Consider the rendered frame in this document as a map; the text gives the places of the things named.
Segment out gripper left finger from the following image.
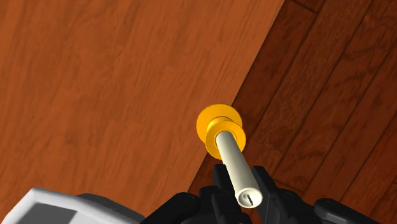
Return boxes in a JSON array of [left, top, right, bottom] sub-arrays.
[[141, 164, 249, 224]]

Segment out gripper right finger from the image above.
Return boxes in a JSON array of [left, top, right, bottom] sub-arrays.
[[251, 165, 383, 224]]

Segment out white candle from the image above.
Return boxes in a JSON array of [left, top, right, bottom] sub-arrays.
[[195, 104, 264, 209]]

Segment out white and grey box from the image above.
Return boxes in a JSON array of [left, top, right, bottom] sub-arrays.
[[0, 186, 146, 224]]

